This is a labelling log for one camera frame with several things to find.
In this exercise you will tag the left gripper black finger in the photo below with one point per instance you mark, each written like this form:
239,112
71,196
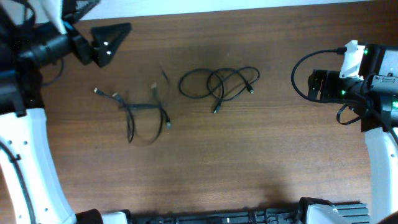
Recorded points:
74,10
106,41

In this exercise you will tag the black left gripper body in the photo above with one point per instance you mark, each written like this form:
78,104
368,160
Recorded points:
82,49

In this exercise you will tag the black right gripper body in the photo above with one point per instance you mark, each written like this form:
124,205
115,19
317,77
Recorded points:
332,86

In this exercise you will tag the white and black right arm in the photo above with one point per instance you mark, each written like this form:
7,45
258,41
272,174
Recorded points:
367,84

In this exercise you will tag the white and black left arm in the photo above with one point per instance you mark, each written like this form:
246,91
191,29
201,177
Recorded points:
26,160

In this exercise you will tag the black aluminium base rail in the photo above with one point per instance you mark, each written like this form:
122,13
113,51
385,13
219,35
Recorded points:
306,211

